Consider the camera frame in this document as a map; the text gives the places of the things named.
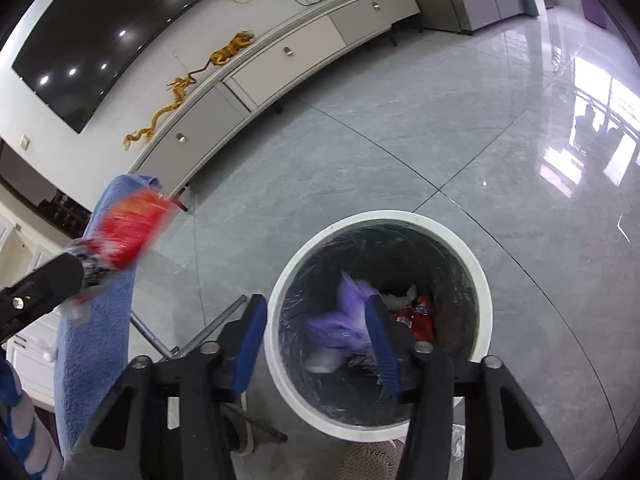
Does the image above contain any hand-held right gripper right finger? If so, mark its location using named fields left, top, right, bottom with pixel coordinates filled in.
left=364, top=294, right=576, bottom=480

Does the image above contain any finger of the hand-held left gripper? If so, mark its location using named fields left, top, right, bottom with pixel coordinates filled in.
left=0, top=251, right=86, bottom=319
left=0, top=300, right=62, bottom=344

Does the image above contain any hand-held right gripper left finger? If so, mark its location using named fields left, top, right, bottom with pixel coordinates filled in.
left=57, top=293, right=269, bottom=480

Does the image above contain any purple plastic bag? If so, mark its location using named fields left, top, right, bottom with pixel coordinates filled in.
left=306, top=270, right=397, bottom=357

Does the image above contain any white round trash bin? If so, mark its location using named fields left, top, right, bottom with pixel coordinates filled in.
left=263, top=211, right=494, bottom=444

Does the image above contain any red packet with silver back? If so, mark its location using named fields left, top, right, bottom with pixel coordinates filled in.
left=67, top=187, right=179, bottom=322

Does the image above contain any person's left forearm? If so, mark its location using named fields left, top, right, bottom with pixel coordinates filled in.
left=0, top=354, right=64, bottom=480

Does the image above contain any metal table leg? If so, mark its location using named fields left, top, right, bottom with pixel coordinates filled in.
left=221, top=402, right=289, bottom=442
left=171, top=294, right=249, bottom=359
left=129, top=311, right=174, bottom=359

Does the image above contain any dark shoe rack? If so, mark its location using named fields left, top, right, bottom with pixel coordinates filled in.
left=36, top=189, right=94, bottom=239

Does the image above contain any blue fluffy blanket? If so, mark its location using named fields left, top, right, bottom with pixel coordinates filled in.
left=54, top=175, right=167, bottom=456

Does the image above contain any beige knit slipper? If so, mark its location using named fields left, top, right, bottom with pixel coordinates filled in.
left=334, top=439, right=407, bottom=480
left=229, top=394, right=257, bottom=457

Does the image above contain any clear plastic scrap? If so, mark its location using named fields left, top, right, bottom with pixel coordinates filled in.
left=449, top=424, right=469, bottom=462

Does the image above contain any golden dragon figurine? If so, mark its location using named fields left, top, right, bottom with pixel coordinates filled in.
left=123, top=72, right=199, bottom=151

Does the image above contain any golden tiger figurine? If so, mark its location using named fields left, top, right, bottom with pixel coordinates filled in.
left=209, top=31, right=256, bottom=67

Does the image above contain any white and grey television cabinet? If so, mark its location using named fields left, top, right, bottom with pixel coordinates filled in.
left=131, top=0, right=422, bottom=202

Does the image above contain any purple box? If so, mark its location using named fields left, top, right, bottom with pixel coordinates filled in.
left=576, top=0, right=609, bottom=27

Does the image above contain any black wall television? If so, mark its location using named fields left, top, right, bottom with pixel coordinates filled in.
left=11, top=0, right=274, bottom=135

